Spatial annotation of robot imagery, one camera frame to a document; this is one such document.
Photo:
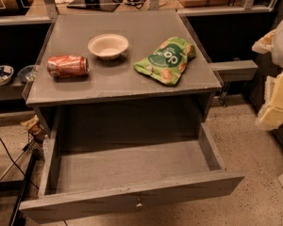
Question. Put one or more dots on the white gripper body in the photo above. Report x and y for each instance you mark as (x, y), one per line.
(273, 43)

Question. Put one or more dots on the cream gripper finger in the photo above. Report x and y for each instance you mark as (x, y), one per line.
(271, 117)
(268, 89)

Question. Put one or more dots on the red coke can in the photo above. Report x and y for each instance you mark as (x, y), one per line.
(67, 66)

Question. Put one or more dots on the metal drawer knob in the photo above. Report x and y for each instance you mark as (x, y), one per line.
(139, 203)

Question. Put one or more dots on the grey open top drawer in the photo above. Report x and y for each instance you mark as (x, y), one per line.
(101, 162)

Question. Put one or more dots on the grey side shelf beam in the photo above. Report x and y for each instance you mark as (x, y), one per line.
(234, 71)

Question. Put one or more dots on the green chip bag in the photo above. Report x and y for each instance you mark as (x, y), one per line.
(168, 62)

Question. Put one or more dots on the white paper bowl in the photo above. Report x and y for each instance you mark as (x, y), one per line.
(108, 46)

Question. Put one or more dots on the black monitor base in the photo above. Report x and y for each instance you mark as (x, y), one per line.
(97, 5)

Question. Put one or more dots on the brown snack bag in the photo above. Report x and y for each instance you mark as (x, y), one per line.
(34, 128)

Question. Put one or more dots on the dark grey bowl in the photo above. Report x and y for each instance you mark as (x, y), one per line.
(27, 73)

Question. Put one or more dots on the blue white bowl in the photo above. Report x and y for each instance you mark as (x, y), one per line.
(6, 73)

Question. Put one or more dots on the black tripod stand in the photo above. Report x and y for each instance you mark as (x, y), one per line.
(19, 188)

